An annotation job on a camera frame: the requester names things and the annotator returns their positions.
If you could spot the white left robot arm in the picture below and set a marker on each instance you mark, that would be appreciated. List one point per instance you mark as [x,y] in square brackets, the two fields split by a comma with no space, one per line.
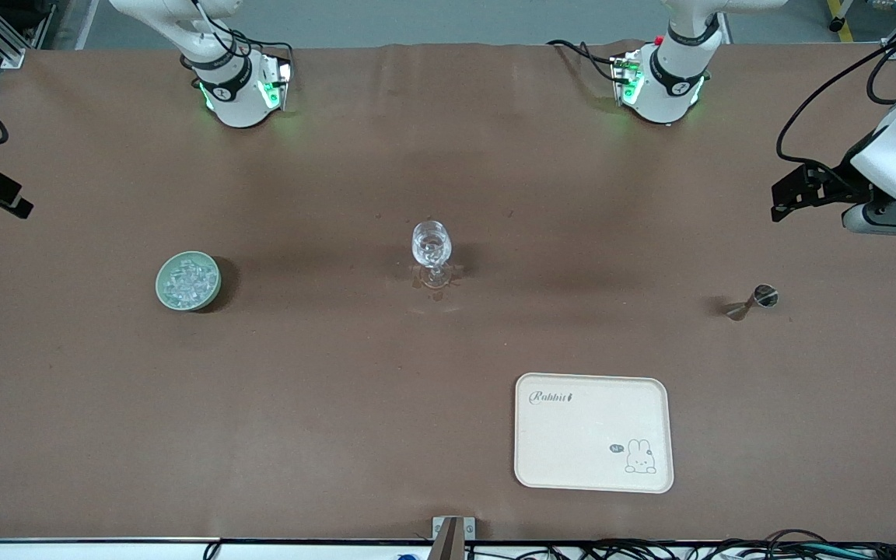
[670,85]

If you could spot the grey metal camera bracket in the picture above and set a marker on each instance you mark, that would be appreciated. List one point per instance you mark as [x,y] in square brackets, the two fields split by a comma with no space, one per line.
[448,540]

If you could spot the silver metal jigger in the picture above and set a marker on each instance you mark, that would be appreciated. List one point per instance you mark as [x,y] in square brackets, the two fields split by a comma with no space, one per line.
[765,295]

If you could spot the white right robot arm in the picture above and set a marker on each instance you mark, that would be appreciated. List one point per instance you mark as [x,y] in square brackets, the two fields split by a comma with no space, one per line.
[238,101]

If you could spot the clear wine glass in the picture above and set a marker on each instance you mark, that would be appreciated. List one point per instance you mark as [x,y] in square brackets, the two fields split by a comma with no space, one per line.
[431,241]

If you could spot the green round bowl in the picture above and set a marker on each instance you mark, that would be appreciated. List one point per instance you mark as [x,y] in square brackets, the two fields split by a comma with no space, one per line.
[188,307]

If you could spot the cream rabbit print tray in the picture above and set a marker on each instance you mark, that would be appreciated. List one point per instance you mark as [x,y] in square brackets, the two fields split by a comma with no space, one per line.
[572,443]

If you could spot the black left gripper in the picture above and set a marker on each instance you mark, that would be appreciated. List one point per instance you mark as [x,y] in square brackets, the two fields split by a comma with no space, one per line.
[834,178]

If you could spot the brown table cover mat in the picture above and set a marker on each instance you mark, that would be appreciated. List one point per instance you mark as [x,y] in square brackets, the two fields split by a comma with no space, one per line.
[339,389]

